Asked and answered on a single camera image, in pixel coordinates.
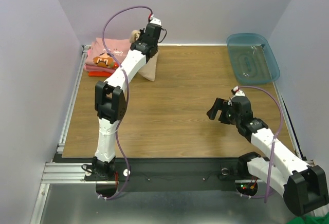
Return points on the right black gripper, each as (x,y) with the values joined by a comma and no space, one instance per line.
(224,113)

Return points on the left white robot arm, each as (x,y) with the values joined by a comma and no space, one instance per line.
(111,96)

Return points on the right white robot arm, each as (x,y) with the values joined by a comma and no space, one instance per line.
(302,186)

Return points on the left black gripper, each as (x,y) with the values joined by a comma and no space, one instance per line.
(139,39)

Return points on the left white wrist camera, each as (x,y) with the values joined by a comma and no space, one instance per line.
(153,20)

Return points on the pink printed folded t shirt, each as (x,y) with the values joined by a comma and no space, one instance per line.
(117,48)

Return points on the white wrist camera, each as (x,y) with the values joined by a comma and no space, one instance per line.
(237,92)
(153,20)

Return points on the teal plastic bin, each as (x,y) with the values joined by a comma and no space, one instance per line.
(252,59)

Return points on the beige t shirt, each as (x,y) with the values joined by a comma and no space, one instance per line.
(148,71)

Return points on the green cloth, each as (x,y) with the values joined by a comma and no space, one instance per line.
(310,220)

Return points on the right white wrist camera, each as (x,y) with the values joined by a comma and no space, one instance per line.
(237,92)

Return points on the plain pink folded t shirt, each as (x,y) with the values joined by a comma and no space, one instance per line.
(99,60)

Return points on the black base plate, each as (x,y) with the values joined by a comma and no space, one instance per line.
(172,174)

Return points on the red folded t shirt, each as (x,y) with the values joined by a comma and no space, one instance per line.
(99,74)

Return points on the aluminium table frame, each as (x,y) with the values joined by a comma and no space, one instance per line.
(165,119)

